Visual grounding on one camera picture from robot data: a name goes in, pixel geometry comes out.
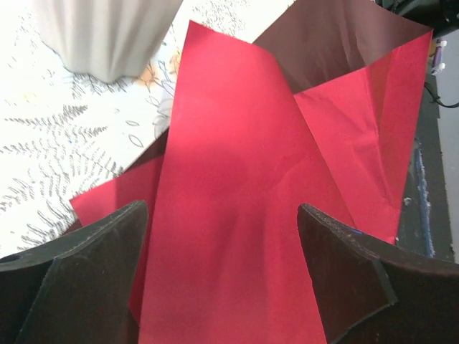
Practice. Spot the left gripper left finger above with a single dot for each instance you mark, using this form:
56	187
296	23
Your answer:
76	288

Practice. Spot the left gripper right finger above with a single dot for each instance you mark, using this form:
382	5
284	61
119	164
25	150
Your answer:
369	291

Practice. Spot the dark red wrapping paper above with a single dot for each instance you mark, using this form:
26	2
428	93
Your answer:
320	109

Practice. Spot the white ribbed vase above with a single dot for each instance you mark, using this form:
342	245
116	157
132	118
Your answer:
107	39

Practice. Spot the floral table mat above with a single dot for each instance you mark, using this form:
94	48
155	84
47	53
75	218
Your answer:
64	133

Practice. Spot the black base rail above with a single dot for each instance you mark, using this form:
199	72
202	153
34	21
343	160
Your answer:
424	223

